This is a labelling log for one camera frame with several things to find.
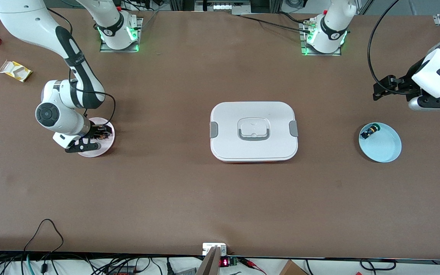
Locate small white box device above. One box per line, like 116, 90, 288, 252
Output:
202, 243, 227, 256

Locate round pink plate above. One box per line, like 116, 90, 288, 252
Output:
77, 117, 115, 158

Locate round light blue plate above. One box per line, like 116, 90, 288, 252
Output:
359, 122, 402, 163

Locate torn yellow white carton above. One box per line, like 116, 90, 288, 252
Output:
0, 60, 33, 83

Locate grey aluminium bar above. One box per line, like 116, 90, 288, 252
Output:
197, 246, 222, 275

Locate red black alligator clips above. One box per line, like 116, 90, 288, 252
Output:
239, 258, 266, 273

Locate brown cardboard piece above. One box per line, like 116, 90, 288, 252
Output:
279, 260, 309, 275

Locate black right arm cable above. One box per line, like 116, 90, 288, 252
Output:
46, 8, 116, 126

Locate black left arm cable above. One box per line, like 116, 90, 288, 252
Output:
367, 0, 411, 96

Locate green and black switch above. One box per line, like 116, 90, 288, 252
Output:
361, 124, 381, 140

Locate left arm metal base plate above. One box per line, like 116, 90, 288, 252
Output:
299, 21, 342, 56

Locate thin black looped cable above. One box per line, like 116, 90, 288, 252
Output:
23, 218, 65, 256

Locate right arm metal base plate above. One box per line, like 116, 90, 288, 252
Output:
99, 16, 143, 53

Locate black cable to arm base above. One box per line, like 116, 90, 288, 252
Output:
231, 13, 314, 35

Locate white lunch box grey handle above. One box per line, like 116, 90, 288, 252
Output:
209, 101, 299, 163

